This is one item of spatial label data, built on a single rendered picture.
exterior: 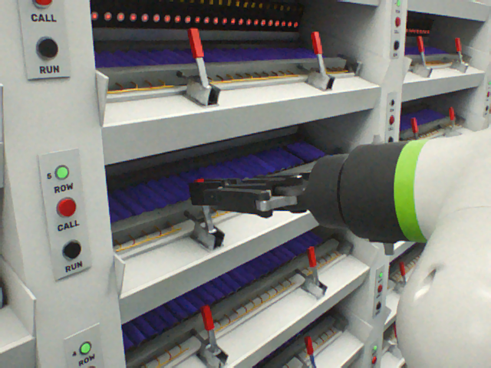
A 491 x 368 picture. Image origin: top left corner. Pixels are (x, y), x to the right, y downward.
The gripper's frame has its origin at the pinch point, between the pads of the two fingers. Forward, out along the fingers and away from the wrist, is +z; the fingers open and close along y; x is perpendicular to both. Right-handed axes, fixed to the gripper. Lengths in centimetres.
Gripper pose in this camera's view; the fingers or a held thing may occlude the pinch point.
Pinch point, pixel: (215, 192)
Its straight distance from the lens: 60.6
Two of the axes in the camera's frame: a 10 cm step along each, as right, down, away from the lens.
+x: -1.6, -9.8, -1.5
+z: -7.3, 0.1, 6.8
